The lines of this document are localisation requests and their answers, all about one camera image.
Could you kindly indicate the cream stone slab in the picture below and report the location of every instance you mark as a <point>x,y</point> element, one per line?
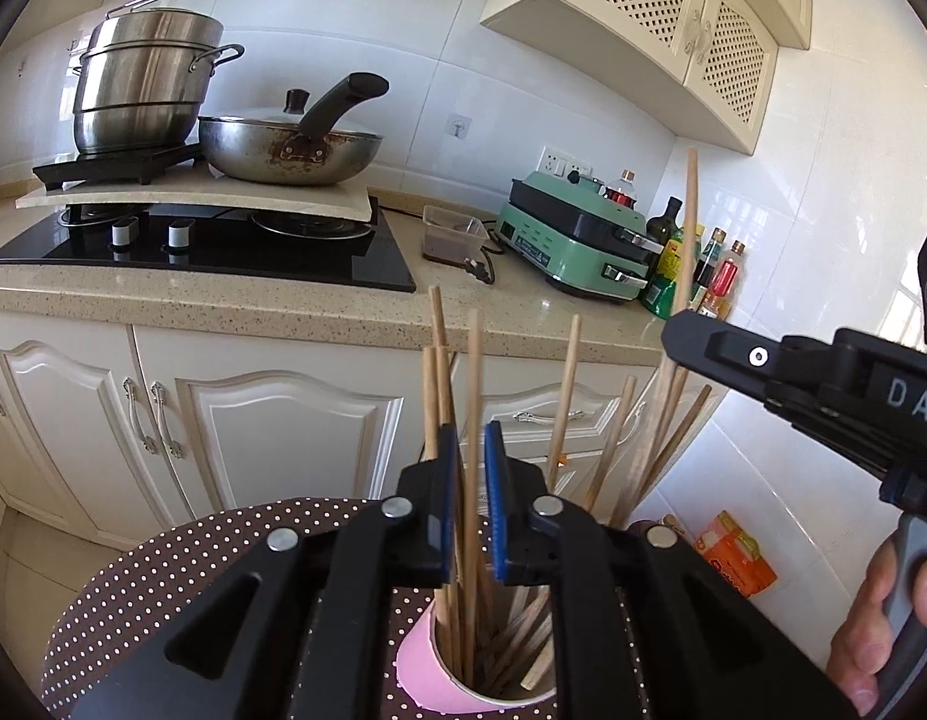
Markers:
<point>208,200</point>

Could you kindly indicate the cream kitchen base cabinet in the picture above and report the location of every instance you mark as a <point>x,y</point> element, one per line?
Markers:
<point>283,420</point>

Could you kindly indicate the dark olive oil bottle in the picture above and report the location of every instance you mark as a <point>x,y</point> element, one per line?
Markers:
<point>667,221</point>

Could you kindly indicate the brown polka dot tablecloth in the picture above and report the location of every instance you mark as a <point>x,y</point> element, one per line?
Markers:
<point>171,562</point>

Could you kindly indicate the wooden chopstick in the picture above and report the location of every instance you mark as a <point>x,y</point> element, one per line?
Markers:
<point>686,240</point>
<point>474,390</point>

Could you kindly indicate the small seasoning bottle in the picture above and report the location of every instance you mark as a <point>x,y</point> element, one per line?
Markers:
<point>712,306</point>

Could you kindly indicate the dark soy sauce bottle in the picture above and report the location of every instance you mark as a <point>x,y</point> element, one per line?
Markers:
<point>709,259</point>

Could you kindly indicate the white double wall socket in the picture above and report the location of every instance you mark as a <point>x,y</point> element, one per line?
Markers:
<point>567,163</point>

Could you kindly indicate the pink cup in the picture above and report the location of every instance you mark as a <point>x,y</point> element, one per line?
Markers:
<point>418,660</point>

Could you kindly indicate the black glass gas cooktop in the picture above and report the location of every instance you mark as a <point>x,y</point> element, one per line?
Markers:
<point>283,255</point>

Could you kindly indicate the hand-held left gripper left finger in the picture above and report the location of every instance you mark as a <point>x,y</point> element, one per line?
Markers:
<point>448,480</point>

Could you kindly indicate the green electric grill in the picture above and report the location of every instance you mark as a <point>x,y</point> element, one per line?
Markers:
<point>553,225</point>

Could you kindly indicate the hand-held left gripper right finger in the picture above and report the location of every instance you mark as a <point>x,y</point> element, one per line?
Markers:
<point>497,495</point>

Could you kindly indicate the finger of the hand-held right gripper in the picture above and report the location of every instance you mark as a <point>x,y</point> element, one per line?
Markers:
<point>722,349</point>

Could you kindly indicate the glass wok lid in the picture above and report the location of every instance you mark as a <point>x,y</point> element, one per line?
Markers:
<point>257,118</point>

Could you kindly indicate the green bottle yellow label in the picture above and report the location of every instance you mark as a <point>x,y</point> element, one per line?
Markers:
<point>669,270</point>

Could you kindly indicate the clear plastic container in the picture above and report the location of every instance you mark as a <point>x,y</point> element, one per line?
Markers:
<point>452,244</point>

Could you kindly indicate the black induction cooker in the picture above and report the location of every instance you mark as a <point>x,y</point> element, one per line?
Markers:
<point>96,169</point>

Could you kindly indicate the red sauce bottle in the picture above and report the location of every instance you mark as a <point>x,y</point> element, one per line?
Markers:
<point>726,274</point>

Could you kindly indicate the bunch of wooden chopsticks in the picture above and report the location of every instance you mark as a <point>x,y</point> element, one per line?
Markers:
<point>519,649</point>

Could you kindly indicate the person's right hand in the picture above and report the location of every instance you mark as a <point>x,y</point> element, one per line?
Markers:
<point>857,637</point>

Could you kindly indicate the stainless steel steamer pot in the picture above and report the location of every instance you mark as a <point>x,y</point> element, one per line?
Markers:
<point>141,90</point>

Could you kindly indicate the orange cardboard box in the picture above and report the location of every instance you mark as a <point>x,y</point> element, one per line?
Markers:
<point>737,559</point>

